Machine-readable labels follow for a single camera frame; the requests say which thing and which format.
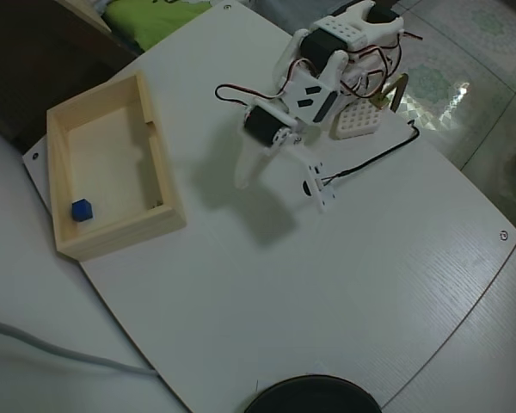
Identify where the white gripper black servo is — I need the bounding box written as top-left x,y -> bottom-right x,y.
235,96 -> 305,191

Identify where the small blue cube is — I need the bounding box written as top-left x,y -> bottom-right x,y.
71,198 -> 95,224

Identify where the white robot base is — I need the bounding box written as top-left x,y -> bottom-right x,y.
329,64 -> 383,141

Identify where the light wooden open box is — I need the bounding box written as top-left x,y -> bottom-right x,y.
46,71 -> 187,262

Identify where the white wood-grain base board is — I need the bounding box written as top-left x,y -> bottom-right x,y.
21,0 -> 516,413

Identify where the brass table clamp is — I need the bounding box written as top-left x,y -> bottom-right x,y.
371,72 -> 410,114

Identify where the green cloth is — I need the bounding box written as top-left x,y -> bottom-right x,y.
101,0 -> 224,54

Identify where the light wooden plank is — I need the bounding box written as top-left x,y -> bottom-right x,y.
55,0 -> 113,34

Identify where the black round object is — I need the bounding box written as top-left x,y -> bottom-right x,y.
244,373 -> 382,413

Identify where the dark brown furniture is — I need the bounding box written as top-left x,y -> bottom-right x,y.
0,0 -> 139,151

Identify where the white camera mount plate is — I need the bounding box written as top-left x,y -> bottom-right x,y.
290,144 -> 338,215

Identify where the red black servo wire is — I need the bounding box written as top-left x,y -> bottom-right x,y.
214,83 -> 286,105

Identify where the black camera cable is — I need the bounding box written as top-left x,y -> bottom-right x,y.
321,121 -> 422,185

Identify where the grey cable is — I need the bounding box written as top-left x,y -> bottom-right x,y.
0,316 -> 158,378

